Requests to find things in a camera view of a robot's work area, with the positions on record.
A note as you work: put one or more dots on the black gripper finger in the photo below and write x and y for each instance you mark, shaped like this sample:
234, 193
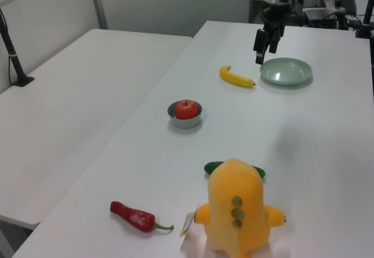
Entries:
276, 41
260, 44

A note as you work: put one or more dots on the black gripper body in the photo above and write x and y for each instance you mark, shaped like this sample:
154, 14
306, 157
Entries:
274, 16

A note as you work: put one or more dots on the red apple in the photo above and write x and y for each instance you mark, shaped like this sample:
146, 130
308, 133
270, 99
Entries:
187, 110

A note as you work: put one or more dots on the grey bowl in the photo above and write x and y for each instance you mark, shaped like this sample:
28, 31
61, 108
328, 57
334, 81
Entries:
184, 123

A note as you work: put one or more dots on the pale green plate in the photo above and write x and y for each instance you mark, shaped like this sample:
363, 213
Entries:
286, 72

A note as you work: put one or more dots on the yellow banana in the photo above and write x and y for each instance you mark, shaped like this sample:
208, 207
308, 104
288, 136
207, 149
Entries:
235, 78

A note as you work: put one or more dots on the background electronics equipment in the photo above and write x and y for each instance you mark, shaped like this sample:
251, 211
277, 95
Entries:
321, 16

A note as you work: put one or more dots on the green cucumber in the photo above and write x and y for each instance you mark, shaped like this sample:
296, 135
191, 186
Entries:
209, 167

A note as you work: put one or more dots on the yellow plush toy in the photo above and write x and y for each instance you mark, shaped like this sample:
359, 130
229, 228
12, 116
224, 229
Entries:
236, 205

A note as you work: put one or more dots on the paper plush toy tag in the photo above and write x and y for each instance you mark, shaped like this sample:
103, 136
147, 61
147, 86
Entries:
188, 221

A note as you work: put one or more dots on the white side table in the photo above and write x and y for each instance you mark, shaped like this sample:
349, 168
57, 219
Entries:
73, 108

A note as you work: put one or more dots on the red chili pepper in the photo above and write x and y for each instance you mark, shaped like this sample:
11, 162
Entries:
134, 217

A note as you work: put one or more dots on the black pole with base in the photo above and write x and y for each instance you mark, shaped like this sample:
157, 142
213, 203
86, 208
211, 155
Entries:
13, 56

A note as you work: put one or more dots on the black camera stand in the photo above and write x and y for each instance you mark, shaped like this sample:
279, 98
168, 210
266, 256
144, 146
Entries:
365, 24

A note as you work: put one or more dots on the grey metal partition post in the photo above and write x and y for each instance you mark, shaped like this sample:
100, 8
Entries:
97, 0

